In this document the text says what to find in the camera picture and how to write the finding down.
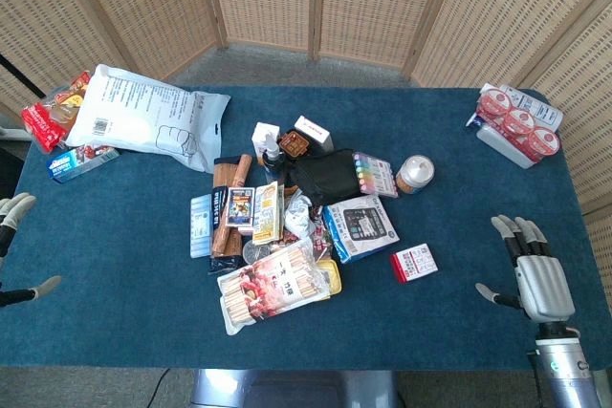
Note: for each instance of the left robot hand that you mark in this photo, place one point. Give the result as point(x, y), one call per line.
point(14, 217)

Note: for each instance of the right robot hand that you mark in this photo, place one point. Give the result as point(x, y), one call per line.
point(538, 272)

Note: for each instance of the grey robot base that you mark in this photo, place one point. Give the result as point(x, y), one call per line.
point(291, 389)

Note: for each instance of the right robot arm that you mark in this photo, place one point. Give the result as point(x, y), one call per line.
point(569, 365)

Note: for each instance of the blue toothpaste box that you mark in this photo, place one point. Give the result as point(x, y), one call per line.
point(81, 163)

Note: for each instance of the red snack package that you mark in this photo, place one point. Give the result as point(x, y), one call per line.
point(43, 123)

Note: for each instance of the small red white box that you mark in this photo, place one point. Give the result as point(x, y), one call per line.
point(415, 262)

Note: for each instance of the orange snack package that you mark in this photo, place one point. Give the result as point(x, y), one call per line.
point(69, 100)

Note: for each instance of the clear plastic box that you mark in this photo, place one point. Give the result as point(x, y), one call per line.
point(507, 143)

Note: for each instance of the red lidded cup trio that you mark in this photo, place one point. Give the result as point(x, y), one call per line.
point(518, 121)

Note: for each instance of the round jar with white lid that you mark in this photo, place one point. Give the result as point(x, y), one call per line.
point(415, 174)

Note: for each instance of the white printed carton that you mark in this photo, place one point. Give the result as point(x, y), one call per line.
point(538, 107)

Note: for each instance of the large white plastic bag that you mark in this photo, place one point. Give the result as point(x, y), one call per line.
point(143, 114)

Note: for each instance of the calculator box blue white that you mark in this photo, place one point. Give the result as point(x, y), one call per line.
point(361, 229)

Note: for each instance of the light blue flat pack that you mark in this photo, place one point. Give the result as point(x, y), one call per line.
point(201, 226)

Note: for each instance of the pastel highlighter set pack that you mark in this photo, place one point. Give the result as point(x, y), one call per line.
point(375, 174)

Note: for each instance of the brown wooden stick bundle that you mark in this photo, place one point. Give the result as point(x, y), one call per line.
point(229, 217)

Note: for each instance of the red dark snack wrapper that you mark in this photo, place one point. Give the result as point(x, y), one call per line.
point(320, 236)

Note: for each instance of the small card game box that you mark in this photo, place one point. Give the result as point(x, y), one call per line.
point(240, 207)

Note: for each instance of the black pouch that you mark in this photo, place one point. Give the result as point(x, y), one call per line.
point(330, 176)

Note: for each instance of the round metal tin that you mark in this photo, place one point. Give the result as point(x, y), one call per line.
point(252, 251)

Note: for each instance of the white crumpled wrapper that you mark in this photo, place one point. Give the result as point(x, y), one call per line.
point(299, 217)

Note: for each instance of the yellow white paper packet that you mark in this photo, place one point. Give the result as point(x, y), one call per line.
point(268, 212)

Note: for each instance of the white spray bottle box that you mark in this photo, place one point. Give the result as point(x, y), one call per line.
point(264, 138)

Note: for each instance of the white box with red print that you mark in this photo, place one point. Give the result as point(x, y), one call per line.
point(313, 133)

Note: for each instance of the dark spray bottle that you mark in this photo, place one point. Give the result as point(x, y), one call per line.
point(273, 159)

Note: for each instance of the bamboo skewer pack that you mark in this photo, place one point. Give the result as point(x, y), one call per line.
point(272, 286)

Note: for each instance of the brown square packet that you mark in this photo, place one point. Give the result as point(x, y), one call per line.
point(293, 144)

